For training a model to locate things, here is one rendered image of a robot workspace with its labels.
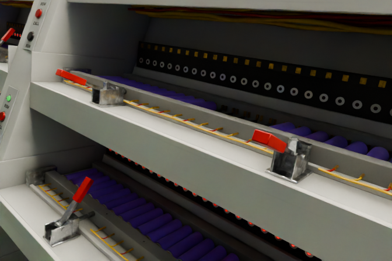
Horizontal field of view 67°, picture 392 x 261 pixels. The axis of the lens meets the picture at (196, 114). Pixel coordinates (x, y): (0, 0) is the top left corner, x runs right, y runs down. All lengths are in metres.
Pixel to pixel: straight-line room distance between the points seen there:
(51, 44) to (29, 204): 0.27
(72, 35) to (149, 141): 0.32
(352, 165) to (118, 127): 0.25
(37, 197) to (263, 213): 0.41
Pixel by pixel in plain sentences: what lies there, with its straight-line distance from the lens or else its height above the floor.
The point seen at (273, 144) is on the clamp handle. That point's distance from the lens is 0.21.
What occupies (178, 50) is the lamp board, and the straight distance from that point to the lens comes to 0.56.
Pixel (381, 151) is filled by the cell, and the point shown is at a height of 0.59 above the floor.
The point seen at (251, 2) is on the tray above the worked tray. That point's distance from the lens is 0.33.
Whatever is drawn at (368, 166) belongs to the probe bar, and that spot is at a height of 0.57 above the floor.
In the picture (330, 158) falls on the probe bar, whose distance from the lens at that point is 0.29.
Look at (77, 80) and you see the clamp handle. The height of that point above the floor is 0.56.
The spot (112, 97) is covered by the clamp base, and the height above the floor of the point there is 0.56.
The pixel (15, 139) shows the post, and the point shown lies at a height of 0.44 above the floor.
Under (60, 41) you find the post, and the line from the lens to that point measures 0.59.
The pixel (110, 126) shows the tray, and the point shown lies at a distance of 0.39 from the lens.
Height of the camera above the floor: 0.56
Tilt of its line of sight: 2 degrees up
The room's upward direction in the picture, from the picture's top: 19 degrees clockwise
